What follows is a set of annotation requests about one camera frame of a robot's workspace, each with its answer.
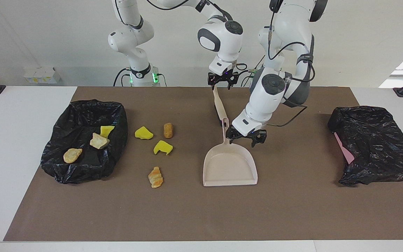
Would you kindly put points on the beige plastic dustpan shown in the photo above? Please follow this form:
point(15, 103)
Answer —
point(229, 168)

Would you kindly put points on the beige torn bread piece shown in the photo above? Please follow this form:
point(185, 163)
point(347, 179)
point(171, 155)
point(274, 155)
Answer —
point(99, 141)

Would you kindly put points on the brown cylindrical bread roll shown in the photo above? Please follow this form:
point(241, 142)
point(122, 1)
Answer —
point(168, 130)

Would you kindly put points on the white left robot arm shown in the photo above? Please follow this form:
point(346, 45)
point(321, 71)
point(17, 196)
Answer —
point(268, 101)

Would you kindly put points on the white wall box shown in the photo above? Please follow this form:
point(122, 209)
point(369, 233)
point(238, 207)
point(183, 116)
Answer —
point(42, 75)

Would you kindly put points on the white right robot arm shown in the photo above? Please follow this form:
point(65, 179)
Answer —
point(222, 38)

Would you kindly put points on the notched yellow sponge piece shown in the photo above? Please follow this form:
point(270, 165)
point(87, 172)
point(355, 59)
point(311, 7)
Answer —
point(163, 147)

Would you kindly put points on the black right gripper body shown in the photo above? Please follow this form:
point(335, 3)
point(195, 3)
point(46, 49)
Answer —
point(223, 77)

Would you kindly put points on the yellow sponge wedge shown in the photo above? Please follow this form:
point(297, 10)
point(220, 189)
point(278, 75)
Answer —
point(143, 133)

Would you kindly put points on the small golden croissant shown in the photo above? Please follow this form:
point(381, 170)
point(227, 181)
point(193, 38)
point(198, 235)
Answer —
point(72, 155)

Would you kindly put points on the long twisted croissant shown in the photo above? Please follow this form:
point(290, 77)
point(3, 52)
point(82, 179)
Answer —
point(155, 177)

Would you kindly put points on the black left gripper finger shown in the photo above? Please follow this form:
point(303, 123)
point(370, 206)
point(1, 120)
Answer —
point(255, 142)
point(229, 140)

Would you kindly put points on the pink plastic bin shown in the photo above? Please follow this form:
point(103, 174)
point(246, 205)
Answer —
point(345, 150)

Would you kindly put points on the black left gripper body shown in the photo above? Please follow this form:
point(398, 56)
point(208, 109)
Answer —
point(243, 134)

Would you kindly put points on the yellow sponge piece green-backed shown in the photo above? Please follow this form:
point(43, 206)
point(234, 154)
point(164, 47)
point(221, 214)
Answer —
point(106, 131)

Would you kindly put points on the black bag over pink bin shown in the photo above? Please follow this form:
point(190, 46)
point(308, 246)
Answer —
point(380, 147)

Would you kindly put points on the beige hand brush black bristles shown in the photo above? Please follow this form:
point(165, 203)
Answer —
point(220, 106)

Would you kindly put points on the brown table mat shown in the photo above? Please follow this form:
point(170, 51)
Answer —
point(201, 210)

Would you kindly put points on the open black trash bag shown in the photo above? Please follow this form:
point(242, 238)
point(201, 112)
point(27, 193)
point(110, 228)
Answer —
point(82, 112)

